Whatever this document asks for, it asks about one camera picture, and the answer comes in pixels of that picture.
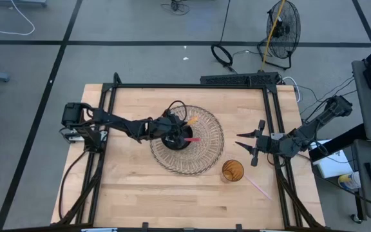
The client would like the yellow cable by fan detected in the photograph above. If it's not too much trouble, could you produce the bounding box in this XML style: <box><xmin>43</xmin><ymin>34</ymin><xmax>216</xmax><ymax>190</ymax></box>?
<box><xmin>261</xmin><ymin>0</ymin><xmax>286</xmax><ymax>72</ymax></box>

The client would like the wire mesh basket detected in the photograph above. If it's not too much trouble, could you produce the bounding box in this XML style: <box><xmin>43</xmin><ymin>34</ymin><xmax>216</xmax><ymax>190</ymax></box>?
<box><xmin>149</xmin><ymin>105</ymin><xmax>225</xmax><ymax>177</ymax></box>

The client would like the amber ribbed drinking glass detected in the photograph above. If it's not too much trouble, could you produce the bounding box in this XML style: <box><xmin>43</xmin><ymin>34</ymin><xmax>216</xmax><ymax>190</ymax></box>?
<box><xmin>221</xmin><ymin>159</ymin><xmax>245</xmax><ymax>183</ymax></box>

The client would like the coiled black floor cable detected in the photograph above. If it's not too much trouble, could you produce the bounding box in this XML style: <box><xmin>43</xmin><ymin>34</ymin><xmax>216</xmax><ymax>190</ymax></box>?
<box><xmin>211</xmin><ymin>0</ymin><xmax>238</xmax><ymax>73</ymax></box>

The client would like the tangled black cable bundle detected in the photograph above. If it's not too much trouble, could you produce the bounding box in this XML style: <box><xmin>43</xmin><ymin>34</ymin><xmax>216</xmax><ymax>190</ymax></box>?
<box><xmin>160</xmin><ymin>0</ymin><xmax>190</xmax><ymax>16</ymax></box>

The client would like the black looped gripper cable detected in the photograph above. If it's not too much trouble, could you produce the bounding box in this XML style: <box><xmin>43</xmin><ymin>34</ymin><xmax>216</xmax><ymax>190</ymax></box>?
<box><xmin>166</xmin><ymin>100</ymin><xmax>188</xmax><ymax>124</ymax></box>

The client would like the black table beam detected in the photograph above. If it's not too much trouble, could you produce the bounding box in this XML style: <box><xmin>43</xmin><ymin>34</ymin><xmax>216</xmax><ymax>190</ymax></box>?
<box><xmin>308</xmin><ymin>124</ymin><xmax>366</xmax><ymax>162</ymax></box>

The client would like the white box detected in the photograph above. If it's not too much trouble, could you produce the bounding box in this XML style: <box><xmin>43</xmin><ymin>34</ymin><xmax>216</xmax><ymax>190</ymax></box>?
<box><xmin>310</xmin><ymin>139</ymin><xmax>354</xmax><ymax>179</ymax></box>

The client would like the black aluminium table frame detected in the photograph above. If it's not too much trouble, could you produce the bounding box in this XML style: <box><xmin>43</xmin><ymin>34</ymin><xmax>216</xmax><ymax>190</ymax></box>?
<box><xmin>56</xmin><ymin>72</ymin><xmax>328</xmax><ymax>232</ymax></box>

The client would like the white wipes canister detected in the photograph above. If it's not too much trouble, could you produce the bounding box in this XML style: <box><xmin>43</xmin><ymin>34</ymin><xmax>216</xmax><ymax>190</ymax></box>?
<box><xmin>338</xmin><ymin>171</ymin><xmax>362</xmax><ymax>191</ymax></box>

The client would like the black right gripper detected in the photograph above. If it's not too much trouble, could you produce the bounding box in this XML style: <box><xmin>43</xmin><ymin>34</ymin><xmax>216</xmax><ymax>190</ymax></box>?
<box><xmin>235</xmin><ymin>119</ymin><xmax>283</xmax><ymax>168</ymax></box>

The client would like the black round bowl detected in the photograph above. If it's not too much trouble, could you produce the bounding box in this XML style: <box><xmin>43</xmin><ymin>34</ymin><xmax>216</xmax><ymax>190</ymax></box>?
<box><xmin>160</xmin><ymin>124</ymin><xmax>194</xmax><ymax>151</ymax></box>

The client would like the white looped cable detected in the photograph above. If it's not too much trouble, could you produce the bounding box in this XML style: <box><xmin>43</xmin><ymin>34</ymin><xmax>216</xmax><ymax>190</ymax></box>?
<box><xmin>281</xmin><ymin>76</ymin><xmax>301</xmax><ymax>103</ymax></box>

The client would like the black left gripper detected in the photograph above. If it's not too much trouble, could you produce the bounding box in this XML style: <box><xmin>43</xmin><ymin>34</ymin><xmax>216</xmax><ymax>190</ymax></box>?
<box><xmin>148</xmin><ymin>111</ymin><xmax>188</xmax><ymax>146</ymax></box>

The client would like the black floor fan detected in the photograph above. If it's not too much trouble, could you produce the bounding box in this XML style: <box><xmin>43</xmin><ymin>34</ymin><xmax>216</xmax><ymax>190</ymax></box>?
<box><xmin>258</xmin><ymin>0</ymin><xmax>301</xmax><ymax>71</ymax></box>

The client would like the white floor cable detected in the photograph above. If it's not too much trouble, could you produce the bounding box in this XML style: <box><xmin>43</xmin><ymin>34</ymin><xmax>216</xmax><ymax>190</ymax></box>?
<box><xmin>0</xmin><ymin>0</ymin><xmax>36</xmax><ymax>36</ymax></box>

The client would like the silver metal bracket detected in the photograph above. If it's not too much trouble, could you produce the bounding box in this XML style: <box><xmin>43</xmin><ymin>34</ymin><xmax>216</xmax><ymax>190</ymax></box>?
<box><xmin>81</xmin><ymin>227</ymin><xmax>118</xmax><ymax>232</ymax></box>

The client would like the pink drinking straw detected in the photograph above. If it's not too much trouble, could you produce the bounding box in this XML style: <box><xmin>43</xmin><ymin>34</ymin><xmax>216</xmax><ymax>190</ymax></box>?
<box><xmin>244</xmin><ymin>175</ymin><xmax>272</xmax><ymax>201</ymax></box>

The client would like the black perforated box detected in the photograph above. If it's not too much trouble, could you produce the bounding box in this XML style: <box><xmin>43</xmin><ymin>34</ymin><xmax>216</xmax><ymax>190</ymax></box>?
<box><xmin>200</xmin><ymin>72</ymin><xmax>280</xmax><ymax>86</ymax></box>

